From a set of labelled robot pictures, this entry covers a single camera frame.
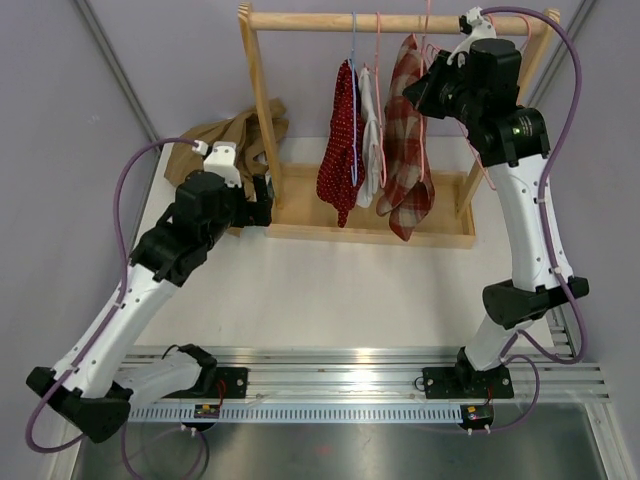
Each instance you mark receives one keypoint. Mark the small white skirt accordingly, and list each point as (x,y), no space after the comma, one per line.
(370,141)

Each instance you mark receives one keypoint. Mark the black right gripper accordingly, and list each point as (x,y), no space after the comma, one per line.
(438,71)

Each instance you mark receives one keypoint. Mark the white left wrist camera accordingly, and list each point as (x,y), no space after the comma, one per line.
(220,158)

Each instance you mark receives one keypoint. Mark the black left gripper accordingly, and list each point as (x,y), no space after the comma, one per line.
(253,213)

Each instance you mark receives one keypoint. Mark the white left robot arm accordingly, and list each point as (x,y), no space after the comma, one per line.
(86,387)

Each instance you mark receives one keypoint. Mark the slotted cable duct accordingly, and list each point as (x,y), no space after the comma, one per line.
(290,413)

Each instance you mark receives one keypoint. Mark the blue wire hanger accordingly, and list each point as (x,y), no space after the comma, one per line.
(354,110)

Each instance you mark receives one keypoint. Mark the wooden clothes rack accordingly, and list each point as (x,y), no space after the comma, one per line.
(298,212)

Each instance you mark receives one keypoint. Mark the red plaid skirt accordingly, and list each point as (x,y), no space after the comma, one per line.
(409,193)

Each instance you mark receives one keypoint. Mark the red polka dot skirt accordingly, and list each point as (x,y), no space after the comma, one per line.
(333,183)

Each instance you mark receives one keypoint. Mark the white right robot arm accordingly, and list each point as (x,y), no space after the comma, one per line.
(525,225)

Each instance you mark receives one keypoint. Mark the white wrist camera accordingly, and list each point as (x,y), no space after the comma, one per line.
(475,26)
(220,158)

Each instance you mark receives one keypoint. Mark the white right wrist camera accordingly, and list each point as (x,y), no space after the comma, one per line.
(475,26)

